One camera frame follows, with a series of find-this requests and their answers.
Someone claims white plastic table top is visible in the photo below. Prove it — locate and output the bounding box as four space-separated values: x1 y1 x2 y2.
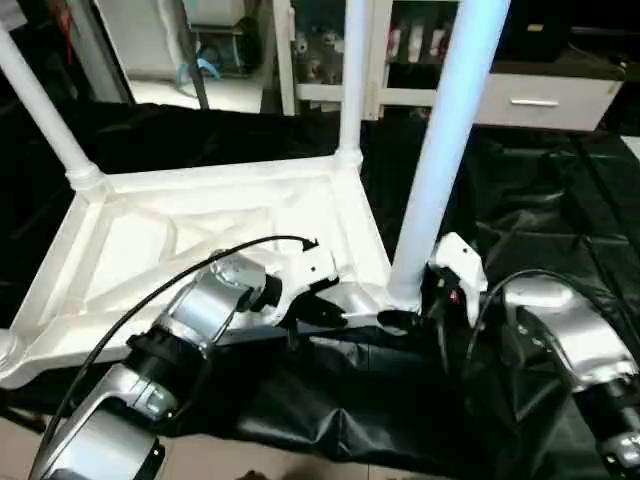
0 149 421 391

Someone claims black TV stand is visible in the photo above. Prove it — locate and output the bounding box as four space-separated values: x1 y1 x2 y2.
569 27 640 84

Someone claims black mat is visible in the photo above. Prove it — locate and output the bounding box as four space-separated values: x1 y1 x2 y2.
0 99 640 479

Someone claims black metal workbench leg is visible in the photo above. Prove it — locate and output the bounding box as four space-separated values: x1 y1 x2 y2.
0 403 47 434

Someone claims black box with orange label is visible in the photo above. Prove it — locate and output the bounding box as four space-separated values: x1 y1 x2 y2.
499 0 574 64

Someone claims white glass-door cabinet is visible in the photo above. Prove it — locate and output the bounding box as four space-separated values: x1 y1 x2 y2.
272 0 461 121

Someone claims white plastic table leg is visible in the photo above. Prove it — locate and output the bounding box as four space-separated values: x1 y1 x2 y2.
0 27 106 194
333 0 376 171
387 0 511 312

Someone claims light blue plastic stand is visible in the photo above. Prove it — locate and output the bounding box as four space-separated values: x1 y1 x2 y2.
177 49 222 86

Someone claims white drawer unit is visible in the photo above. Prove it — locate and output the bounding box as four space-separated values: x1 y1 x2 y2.
474 73 624 132

